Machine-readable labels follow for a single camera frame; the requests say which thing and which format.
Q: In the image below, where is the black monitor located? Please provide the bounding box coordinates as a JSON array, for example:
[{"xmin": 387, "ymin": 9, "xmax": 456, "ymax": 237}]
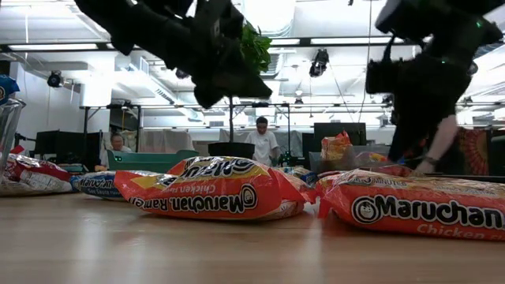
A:
[{"xmin": 313, "ymin": 121, "xmax": 368, "ymax": 148}]

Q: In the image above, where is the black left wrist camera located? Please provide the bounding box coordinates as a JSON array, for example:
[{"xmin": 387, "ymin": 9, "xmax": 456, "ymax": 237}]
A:
[{"xmin": 212, "ymin": 0, "xmax": 245, "ymax": 40}]

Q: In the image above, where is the green leafy potted tree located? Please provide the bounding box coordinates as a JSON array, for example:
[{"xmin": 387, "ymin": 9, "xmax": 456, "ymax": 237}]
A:
[{"xmin": 227, "ymin": 21, "xmax": 273, "ymax": 144}]

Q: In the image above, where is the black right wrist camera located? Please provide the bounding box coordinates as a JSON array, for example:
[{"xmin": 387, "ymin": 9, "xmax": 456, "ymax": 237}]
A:
[{"xmin": 365, "ymin": 58, "xmax": 400, "ymax": 95}]

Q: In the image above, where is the person's forearm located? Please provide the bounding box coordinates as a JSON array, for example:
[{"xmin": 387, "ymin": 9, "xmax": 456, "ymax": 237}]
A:
[{"xmin": 422, "ymin": 114, "xmax": 460, "ymax": 163}]

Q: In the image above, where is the person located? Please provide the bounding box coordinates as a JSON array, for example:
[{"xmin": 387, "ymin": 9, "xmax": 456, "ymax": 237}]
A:
[
  {"xmin": 94, "ymin": 133, "xmax": 133, "ymax": 171},
  {"xmin": 244, "ymin": 116, "xmax": 282, "ymax": 166}
]

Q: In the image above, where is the beige hanging cloth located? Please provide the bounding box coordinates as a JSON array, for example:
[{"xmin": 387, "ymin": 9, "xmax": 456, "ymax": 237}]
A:
[{"xmin": 100, "ymin": 129, "xmax": 195, "ymax": 154}]

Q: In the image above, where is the green plastic bin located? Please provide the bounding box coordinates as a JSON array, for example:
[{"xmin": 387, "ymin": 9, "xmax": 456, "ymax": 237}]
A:
[{"xmin": 106, "ymin": 149, "xmax": 200, "ymax": 174}]

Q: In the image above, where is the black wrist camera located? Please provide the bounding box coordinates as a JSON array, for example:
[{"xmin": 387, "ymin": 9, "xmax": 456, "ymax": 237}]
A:
[
  {"xmin": 365, "ymin": 58, "xmax": 400, "ymax": 95},
  {"xmin": 212, "ymin": 0, "xmax": 245, "ymax": 40}
]

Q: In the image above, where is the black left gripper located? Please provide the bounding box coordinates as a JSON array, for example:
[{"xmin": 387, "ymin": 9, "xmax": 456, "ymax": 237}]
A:
[{"xmin": 165, "ymin": 0, "xmax": 274, "ymax": 110}]

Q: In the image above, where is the orange mandala patterned cloth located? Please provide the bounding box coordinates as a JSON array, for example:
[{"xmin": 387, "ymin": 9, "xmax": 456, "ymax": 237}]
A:
[{"xmin": 457, "ymin": 126, "xmax": 492, "ymax": 177}]

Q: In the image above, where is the person's hand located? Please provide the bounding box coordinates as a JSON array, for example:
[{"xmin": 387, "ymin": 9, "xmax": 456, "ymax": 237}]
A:
[{"xmin": 413, "ymin": 159, "xmax": 437, "ymax": 175}]

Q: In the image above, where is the clear plastic bin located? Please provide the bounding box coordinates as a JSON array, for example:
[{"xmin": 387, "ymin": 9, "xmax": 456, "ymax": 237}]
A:
[{"xmin": 0, "ymin": 97, "xmax": 27, "ymax": 174}]

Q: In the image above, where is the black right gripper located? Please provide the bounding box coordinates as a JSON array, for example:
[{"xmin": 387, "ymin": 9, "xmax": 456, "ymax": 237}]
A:
[{"xmin": 394, "ymin": 50, "xmax": 473, "ymax": 119}]

